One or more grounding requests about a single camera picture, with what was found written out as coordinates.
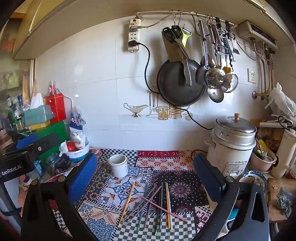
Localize white colander bowl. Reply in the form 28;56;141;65
60;140;91;163

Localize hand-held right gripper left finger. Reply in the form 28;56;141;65
21;153;99;241

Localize wooden cutting board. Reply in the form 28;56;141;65
266;177;296;223

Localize black power cable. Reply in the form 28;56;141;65
128;40;214;130

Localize grey crumpled scrap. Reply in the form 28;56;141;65
274;187;293;218

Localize group of bottles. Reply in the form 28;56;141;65
0;93;26;139

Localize white ceramic cup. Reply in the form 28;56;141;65
108;153;129;178

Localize green peeler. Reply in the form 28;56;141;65
181;27;192;47

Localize beige water heater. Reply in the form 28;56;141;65
236;20;278;50

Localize beige wall cabinet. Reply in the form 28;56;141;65
11;0;296;59

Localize blue white plastic bag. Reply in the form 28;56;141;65
69;105;88;149

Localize white thermos jug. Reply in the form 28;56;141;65
270;128;296;179

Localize metal flexible hose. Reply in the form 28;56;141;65
252;44;275;100

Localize black handled scissors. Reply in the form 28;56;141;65
162;26;189;59

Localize long white power strip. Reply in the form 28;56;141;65
128;31;140;53

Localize metal ladle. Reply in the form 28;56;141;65
196;20;210;87
207;87;225;103

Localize patchwork patterned tablecloth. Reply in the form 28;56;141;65
45;148;232;241

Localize black handled utensil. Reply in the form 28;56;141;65
223;38;234;71

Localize small white plastic bag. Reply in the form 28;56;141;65
59;141;70;158

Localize green box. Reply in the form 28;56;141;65
23;121;71;163

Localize metal steamer pot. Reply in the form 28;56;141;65
211;113;258;151

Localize kitchen cleaver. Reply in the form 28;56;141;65
163;32;185;63

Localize white power cable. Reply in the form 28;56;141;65
138;13;193;29

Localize teal tissue box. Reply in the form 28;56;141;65
24;93;55;127

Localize white rice cooker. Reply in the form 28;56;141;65
205;137;255;178

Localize blue rimmed plate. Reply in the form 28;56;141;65
239;170;269;193

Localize black wok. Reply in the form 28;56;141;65
157;59;206;107

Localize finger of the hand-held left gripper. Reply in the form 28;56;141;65
0;146;30;160
15;133;59;161

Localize metal spatula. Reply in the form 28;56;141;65
182;58;193;88

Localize wire mesh strainer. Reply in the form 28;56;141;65
223;73;239;93

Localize pile of chopsticks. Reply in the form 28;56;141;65
117;181;189;230

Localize large white plastic bag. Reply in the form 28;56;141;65
265;82;296;121

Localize person's left forearm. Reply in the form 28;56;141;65
0;179;22;232

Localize metal hanging rail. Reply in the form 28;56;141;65
136;11;236;28

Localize yellow box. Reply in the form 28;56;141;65
27;121;52;131

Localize metal peeler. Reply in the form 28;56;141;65
216;44;229;55

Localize crumpled clear plastic bag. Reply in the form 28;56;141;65
45;153;71;176

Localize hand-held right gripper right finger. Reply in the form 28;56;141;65
192;153;270;241

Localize metal slotted skimmer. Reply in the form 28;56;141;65
205;22;227;89

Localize white wall socket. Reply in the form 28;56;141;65
247;68;257;83

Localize red tin box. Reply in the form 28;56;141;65
44;93;66;123

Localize pink bowl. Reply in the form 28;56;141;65
250;151;277;173

